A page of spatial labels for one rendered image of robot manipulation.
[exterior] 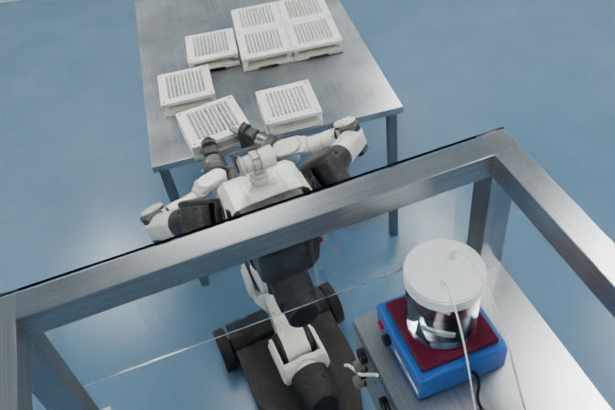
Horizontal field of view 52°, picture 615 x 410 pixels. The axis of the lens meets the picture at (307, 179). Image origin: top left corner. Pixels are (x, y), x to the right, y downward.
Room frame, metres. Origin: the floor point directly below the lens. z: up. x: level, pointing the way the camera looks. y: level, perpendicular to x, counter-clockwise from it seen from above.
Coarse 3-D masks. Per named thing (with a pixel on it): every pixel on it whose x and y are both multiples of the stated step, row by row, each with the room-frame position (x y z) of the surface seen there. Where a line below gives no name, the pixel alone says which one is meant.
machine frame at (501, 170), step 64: (320, 192) 0.84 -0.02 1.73; (384, 192) 0.82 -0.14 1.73; (512, 192) 0.81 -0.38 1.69; (128, 256) 0.75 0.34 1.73; (192, 256) 0.73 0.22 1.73; (256, 256) 0.75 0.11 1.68; (576, 256) 0.63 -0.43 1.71; (0, 320) 0.65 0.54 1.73; (64, 320) 0.67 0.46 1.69; (0, 384) 0.53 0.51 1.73; (64, 384) 0.65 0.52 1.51
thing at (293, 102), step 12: (288, 84) 2.32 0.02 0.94; (300, 84) 2.31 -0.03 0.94; (264, 96) 2.26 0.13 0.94; (276, 96) 2.25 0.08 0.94; (288, 96) 2.24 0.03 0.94; (300, 96) 2.23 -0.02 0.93; (312, 96) 2.21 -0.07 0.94; (264, 108) 2.17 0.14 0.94; (276, 108) 2.16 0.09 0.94; (288, 108) 2.15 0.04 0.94; (300, 108) 2.14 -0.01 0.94; (312, 108) 2.13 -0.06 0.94; (264, 120) 2.09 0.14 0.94; (276, 120) 2.08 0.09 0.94; (288, 120) 2.08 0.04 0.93
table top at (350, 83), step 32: (160, 0) 3.43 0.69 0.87; (192, 0) 3.37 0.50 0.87; (224, 0) 3.32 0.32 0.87; (256, 0) 3.26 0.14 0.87; (160, 32) 3.06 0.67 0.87; (192, 32) 3.02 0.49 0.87; (352, 32) 2.79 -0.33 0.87; (160, 64) 2.75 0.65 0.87; (288, 64) 2.59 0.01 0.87; (320, 64) 2.55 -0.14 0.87; (352, 64) 2.51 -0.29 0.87; (224, 96) 2.40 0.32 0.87; (320, 96) 2.30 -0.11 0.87; (352, 96) 2.26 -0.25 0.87; (384, 96) 2.23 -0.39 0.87; (160, 128) 2.23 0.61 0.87; (256, 128) 2.13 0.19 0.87; (320, 128) 2.09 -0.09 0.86; (160, 160) 2.02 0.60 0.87; (192, 160) 2.01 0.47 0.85
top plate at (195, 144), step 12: (228, 96) 2.14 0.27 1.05; (192, 108) 2.09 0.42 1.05; (216, 108) 2.07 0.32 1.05; (180, 120) 2.02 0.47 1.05; (192, 120) 2.01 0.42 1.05; (228, 120) 1.98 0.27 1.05; (240, 120) 1.97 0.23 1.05; (192, 132) 1.94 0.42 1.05; (204, 132) 1.93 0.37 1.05; (228, 132) 1.91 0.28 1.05; (192, 144) 1.86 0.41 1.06
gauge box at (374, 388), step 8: (360, 344) 0.76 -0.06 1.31; (368, 360) 0.72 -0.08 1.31; (368, 368) 0.72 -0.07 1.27; (368, 384) 0.73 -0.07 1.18; (376, 384) 0.68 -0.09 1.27; (368, 392) 0.73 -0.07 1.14; (376, 392) 0.68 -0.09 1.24; (384, 392) 0.63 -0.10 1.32; (376, 400) 0.68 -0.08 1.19; (376, 408) 0.69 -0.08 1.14; (392, 408) 0.60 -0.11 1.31
